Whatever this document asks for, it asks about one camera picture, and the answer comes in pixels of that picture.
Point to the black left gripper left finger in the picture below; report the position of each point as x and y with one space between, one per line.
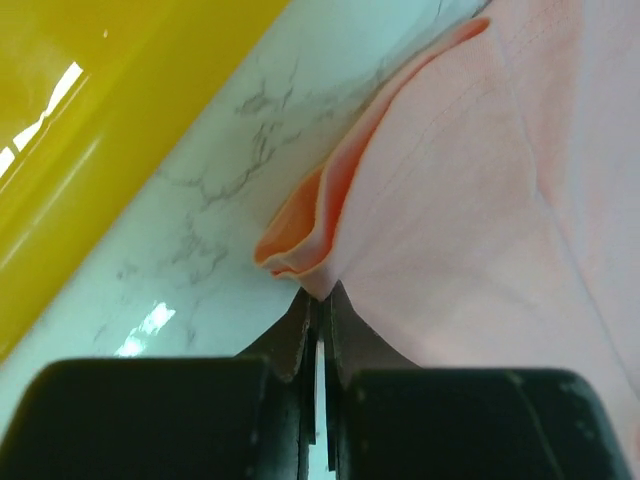
250 416

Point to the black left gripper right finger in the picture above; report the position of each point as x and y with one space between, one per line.
388 418

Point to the pink t shirt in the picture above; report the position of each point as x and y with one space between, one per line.
484 210

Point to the yellow plastic tray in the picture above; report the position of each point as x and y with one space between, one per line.
94 94

